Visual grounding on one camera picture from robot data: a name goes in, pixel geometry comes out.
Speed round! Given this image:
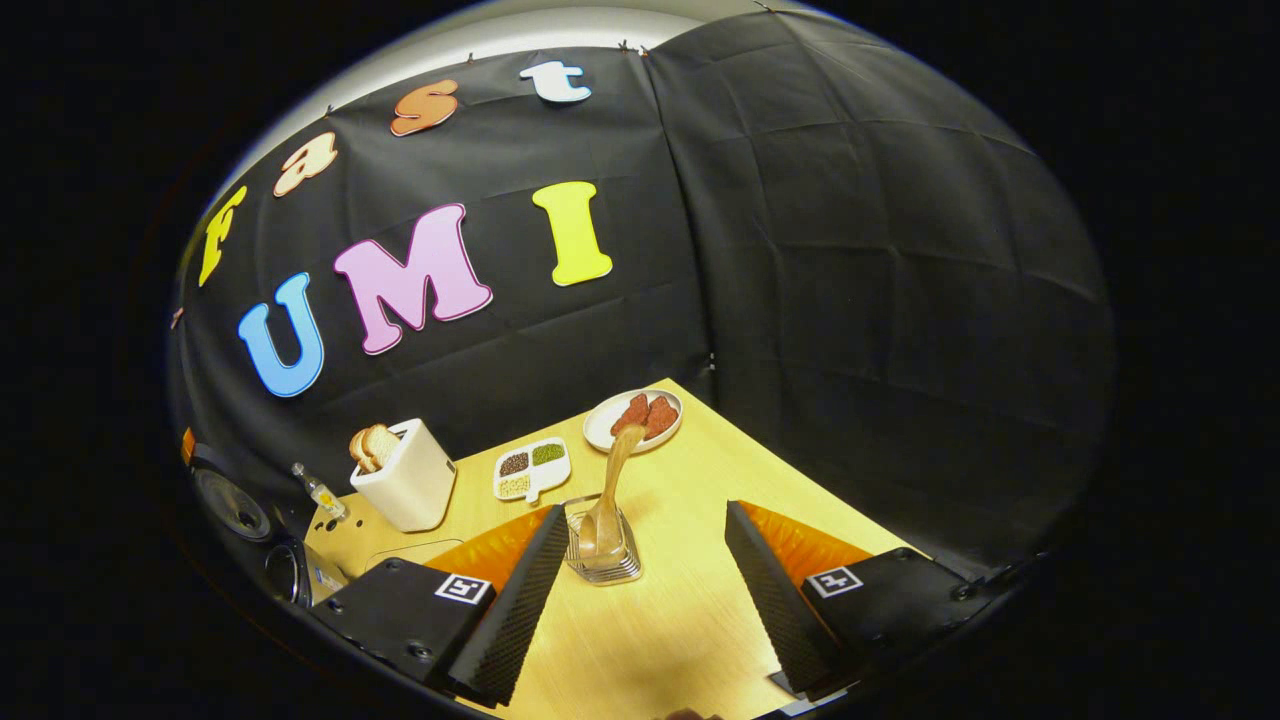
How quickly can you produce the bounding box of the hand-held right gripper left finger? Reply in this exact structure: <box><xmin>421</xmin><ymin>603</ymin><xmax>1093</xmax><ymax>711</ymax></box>
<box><xmin>310</xmin><ymin>503</ymin><xmax>571</xmax><ymax>707</ymax></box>

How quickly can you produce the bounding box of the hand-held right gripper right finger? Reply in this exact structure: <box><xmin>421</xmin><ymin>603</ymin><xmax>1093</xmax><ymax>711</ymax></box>
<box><xmin>725</xmin><ymin>500</ymin><xmax>986</xmax><ymax>701</ymax></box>

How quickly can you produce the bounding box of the dark rice cooker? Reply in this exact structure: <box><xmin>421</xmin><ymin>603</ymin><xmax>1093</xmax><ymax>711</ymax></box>
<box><xmin>188</xmin><ymin>440</ymin><xmax>351</xmax><ymax>613</ymax></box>

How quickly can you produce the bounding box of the wire chopstick holder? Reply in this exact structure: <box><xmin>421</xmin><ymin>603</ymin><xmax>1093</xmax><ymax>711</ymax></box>
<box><xmin>565</xmin><ymin>495</ymin><xmax>644</xmax><ymax>586</ymax></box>

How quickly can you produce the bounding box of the clear rice container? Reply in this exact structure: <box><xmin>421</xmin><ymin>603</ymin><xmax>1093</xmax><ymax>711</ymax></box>
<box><xmin>362</xmin><ymin>538</ymin><xmax>467</xmax><ymax>577</ymax></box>

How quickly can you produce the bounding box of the wooden spoon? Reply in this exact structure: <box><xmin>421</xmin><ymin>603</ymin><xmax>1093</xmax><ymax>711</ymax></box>
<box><xmin>578</xmin><ymin>423</ymin><xmax>648</xmax><ymax>561</ymax></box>

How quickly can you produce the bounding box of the white divided bean dish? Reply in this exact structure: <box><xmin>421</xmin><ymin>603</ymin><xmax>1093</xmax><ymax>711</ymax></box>
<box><xmin>493</xmin><ymin>437</ymin><xmax>573</xmax><ymax>505</ymax></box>

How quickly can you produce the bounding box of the small glass bottle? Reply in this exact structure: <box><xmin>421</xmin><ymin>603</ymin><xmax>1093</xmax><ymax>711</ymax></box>
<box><xmin>291</xmin><ymin>462</ymin><xmax>351</xmax><ymax>524</ymax></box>

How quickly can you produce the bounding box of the white toaster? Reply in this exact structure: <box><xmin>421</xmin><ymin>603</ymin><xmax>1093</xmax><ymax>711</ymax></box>
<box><xmin>349</xmin><ymin>418</ymin><xmax>458</xmax><ymax>533</ymax></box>

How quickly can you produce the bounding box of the white round plate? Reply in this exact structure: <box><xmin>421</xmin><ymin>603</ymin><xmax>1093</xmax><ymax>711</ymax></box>
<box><xmin>584</xmin><ymin>388</ymin><xmax>685</xmax><ymax>455</ymax></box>

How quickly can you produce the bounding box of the black backdrop cloth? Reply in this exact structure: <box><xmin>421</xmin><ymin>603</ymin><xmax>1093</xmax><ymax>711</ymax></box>
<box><xmin>168</xmin><ymin>10</ymin><xmax>1116</xmax><ymax>581</ymax></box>

